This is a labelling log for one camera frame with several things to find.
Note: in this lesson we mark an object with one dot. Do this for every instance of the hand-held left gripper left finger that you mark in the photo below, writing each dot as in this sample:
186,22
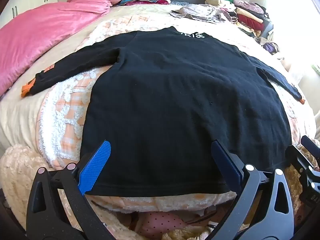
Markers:
96,167

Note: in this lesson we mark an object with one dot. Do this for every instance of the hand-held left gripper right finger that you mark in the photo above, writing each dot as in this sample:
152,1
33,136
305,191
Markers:
225,162

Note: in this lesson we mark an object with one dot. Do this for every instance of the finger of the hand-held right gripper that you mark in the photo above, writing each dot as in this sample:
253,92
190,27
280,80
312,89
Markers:
303,160

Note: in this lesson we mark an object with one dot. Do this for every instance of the black sweater with orange cuffs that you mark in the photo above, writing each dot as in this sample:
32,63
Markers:
175,92

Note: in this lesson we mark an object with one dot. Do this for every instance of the pile of folded clothes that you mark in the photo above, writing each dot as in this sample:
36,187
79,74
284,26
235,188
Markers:
247,15

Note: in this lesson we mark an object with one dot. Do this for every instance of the peach and white tufted blanket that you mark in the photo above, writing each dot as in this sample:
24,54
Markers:
65,115

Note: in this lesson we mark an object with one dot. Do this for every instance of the fluffy cream blanket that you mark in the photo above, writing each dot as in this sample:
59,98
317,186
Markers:
17,165

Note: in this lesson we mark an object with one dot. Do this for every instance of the pink dotted cloth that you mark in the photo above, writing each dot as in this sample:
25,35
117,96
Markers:
165,223

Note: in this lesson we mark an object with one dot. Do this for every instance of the cream bed sheet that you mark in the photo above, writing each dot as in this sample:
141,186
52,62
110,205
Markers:
15,115

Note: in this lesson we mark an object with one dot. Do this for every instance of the pink quilt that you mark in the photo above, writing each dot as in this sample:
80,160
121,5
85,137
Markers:
37,35

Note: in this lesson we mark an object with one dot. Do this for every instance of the lilac crumpled garment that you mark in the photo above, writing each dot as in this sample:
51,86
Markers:
200,13

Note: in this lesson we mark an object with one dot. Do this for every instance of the maroon folded cloth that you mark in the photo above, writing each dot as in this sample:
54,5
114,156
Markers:
157,2

